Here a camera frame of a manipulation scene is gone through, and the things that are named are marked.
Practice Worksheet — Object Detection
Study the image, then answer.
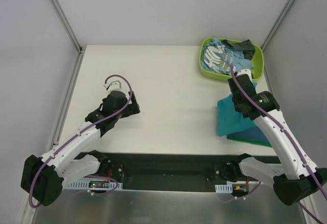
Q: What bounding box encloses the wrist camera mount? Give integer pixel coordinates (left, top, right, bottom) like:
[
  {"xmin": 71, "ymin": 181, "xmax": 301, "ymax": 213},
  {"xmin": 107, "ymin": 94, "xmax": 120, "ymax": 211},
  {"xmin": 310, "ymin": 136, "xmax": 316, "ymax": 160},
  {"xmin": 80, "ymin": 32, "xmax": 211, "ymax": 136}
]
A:
[
  {"xmin": 235, "ymin": 69, "xmax": 252, "ymax": 79},
  {"xmin": 103, "ymin": 80, "xmax": 122, "ymax": 93}
]

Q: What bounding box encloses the teal t-shirt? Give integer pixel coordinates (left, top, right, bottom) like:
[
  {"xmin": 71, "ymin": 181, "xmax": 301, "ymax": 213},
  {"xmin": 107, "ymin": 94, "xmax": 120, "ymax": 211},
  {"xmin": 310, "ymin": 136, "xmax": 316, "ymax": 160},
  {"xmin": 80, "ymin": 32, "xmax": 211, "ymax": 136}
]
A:
[{"xmin": 217, "ymin": 94, "xmax": 256, "ymax": 137}]

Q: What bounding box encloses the right white cable duct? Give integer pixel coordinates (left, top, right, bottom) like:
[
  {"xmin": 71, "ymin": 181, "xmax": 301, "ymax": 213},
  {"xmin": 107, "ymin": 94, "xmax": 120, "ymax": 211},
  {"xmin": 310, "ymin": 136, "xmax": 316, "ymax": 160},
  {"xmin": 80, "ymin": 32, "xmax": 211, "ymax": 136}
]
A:
[{"xmin": 215, "ymin": 184, "xmax": 233, "ymax": 194}]

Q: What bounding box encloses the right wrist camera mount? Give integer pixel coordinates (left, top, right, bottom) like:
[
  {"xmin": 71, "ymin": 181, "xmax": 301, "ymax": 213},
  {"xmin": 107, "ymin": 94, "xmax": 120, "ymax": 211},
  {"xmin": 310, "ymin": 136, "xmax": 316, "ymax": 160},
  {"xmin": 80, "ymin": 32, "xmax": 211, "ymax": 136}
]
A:
[{"xmin": 235, "ymin": 69, "xmax": 252, "ymax": 79}]

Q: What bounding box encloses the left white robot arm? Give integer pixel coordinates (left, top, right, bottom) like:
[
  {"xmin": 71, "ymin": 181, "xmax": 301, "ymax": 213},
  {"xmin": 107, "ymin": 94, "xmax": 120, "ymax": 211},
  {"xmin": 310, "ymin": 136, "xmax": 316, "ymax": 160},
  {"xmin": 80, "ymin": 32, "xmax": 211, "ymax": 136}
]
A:
[{"xmin": 20, "ymin": 90, "xmax": 140, "ymax": 209}]

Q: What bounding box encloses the left aluminium frame post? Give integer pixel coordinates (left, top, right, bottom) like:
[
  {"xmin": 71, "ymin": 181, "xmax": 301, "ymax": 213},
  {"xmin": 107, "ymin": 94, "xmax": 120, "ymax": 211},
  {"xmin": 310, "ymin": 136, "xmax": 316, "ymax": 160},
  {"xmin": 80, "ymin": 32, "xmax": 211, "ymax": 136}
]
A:
[{"xmin": 38, "ymin": 0, "xmax": 86, "ymax": 54}]

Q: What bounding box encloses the folded green t-shirt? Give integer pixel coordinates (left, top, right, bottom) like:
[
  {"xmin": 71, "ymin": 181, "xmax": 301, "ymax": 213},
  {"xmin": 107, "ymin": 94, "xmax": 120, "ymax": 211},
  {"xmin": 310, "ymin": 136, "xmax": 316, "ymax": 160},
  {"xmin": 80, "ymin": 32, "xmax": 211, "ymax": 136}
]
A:
[{"xmin": 226, "ymin": 135, "xmax": 272, "ymax": 147}]

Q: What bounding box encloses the lime green plastic basket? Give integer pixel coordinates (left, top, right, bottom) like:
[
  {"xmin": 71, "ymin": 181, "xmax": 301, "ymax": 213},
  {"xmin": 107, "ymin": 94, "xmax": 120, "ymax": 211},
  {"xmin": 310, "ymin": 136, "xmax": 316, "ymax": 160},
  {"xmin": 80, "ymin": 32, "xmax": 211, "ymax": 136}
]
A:
[{"xmin": 198, "ymin": 37, "xmax": 265, "ymax": 82}]

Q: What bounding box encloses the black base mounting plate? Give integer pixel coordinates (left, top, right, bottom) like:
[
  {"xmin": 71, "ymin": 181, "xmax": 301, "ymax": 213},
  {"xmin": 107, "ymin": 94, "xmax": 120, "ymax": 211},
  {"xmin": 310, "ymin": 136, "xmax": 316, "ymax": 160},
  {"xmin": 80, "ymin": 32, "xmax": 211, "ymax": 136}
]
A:
[{"xmin": 76, "ymin": 150, "xmax": 282, "ymax": 191}]

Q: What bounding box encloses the dark grey garment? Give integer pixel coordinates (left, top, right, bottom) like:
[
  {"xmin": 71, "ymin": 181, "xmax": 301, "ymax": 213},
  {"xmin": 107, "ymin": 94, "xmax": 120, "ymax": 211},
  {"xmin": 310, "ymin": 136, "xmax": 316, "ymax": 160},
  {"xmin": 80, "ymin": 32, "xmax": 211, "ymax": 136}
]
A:
[{"xmin": 222, "ymin": 39, "xmax": 255, "ymax": 60}]

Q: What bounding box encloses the aluminium frame post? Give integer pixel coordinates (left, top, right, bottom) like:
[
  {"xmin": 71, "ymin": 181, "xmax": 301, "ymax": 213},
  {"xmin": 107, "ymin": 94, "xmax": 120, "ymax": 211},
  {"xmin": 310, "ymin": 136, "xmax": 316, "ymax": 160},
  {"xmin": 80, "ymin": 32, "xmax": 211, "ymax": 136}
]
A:
[
  {"xmin": 261, "ymin": 0, "xmax": 297, "ymax": 52},
  {"xmin": 38, "ymin": 0, "xmax": 86, "ymax": 54}
]

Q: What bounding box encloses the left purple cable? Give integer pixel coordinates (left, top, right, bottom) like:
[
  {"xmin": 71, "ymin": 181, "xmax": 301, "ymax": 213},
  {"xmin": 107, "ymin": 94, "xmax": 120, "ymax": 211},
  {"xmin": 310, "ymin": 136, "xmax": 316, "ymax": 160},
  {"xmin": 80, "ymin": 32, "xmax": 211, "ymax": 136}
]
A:
[{"xmin": 28, "ymin": 73, "xmax": 133, "ymax": 209}]

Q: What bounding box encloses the light blue printed t-shirt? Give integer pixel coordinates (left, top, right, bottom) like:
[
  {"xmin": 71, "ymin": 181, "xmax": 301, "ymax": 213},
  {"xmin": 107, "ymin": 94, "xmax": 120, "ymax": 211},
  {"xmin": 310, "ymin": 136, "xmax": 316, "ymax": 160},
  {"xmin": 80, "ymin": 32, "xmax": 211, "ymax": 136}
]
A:
[{"xmin": 200, "ymin": 37, "xmax": 254, "ymax": 75}]

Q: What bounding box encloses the purple cable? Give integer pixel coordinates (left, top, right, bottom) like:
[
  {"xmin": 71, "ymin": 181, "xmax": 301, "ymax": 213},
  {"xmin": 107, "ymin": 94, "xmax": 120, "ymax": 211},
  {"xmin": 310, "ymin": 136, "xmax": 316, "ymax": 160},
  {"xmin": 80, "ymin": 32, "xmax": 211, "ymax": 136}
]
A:
[
  {"xmin": 28, "ymin": 73, "xmax": 133, "ymax": 209},
  {"xmin": 229, "ymin": 64, "xmax": 327, "ymax": 224}
]

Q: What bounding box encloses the left white cable duct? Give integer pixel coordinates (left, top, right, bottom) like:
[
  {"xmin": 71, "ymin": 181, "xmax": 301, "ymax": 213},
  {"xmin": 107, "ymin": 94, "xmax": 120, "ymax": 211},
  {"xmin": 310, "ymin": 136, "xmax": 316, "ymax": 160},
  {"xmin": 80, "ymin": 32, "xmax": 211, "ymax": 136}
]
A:
[{"xmin": 64, "ymin": 180, "xmax": 123, "ymax": 191}]

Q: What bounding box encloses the folded dark blue t-shirt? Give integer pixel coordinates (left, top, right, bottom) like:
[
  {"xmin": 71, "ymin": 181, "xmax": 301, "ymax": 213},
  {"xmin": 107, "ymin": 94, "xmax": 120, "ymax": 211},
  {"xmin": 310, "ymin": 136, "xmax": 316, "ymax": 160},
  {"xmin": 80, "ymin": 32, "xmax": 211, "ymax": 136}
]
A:
[{"xmin": 227, "ymin": 127, "xmax": 269, "ymax": 143}]

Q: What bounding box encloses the right aluminium frame post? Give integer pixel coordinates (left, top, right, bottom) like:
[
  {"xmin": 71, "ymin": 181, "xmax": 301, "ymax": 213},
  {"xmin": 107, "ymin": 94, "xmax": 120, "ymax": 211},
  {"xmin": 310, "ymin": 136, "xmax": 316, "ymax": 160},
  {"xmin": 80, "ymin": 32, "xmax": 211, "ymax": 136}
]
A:
[{"xmin": 261, "ymin": 0, "xmax": 297, "ymax": 52}]

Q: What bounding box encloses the white cable duct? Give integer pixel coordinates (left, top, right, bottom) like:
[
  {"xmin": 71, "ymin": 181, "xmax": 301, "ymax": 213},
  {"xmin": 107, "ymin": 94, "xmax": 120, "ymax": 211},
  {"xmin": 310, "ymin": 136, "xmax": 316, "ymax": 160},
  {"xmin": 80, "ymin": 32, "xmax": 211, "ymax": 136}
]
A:
[
  {"xmin": 215, "ymin": 184, "xmax": 233, "ymax": 194},
  {"xmin": 64, "ymin": 180, "xmax": 123, "ymax": 191}
]

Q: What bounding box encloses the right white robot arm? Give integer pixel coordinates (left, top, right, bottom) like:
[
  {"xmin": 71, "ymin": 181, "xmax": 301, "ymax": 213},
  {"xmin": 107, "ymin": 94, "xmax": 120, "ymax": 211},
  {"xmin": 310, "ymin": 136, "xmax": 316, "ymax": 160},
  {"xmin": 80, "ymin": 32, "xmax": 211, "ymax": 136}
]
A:
[{"xmin": 228, "ymin": 74, "xmax": 326, "ymax": 206}]

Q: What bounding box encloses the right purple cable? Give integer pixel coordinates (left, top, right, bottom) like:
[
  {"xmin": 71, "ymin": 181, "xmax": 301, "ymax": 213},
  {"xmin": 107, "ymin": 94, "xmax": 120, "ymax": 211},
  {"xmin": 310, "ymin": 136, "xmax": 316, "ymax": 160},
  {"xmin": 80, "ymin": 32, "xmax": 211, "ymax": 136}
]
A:
[{"xmin": 229, "ymin": 64, "xmax": 327, "ymax": 224}]

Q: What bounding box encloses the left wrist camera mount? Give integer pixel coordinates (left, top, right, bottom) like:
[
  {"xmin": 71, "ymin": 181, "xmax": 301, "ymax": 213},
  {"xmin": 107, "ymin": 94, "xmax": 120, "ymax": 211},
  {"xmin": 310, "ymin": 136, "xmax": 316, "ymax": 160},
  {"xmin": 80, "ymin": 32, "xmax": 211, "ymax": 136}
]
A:
[{"xmin": 103, "ymin": 80, "xmax": 122, "ymax": 93}]

